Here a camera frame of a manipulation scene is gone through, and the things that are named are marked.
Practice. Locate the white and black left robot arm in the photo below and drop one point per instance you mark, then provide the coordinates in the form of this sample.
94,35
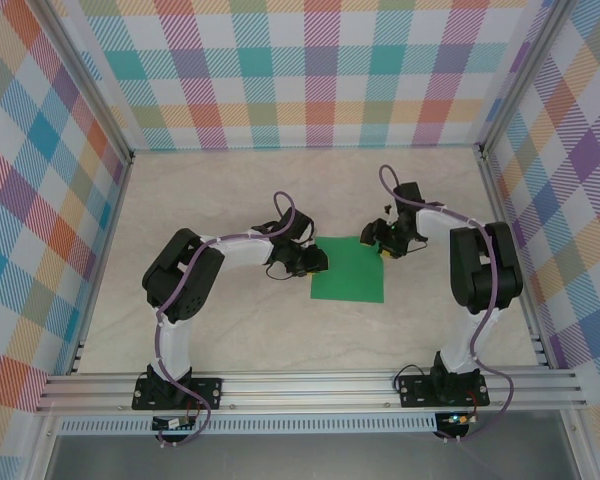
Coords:
172,345

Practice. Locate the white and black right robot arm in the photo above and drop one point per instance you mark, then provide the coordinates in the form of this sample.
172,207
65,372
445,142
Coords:
457,350

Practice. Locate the small circuit board green light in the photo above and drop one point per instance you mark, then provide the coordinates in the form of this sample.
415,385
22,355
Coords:
457,419

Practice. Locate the small black circuit board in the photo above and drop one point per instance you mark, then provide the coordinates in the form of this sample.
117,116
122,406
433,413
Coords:
172,424

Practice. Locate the aluminium side rail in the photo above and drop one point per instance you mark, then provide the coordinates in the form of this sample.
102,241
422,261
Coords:
100,270
515,260

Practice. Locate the long aluminium mounting rail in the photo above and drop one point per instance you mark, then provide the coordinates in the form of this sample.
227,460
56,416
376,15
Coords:
305,392

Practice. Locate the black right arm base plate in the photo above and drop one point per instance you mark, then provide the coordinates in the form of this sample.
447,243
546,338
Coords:
415,390

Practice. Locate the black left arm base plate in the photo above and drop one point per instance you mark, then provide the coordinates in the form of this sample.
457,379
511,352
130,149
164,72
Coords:
207,392

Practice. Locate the aluminium frame post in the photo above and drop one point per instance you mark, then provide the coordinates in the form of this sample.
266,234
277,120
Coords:
522,75
87,80

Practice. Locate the aluminium frame leg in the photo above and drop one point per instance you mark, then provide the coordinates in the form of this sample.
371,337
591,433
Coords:
577,450
42,450

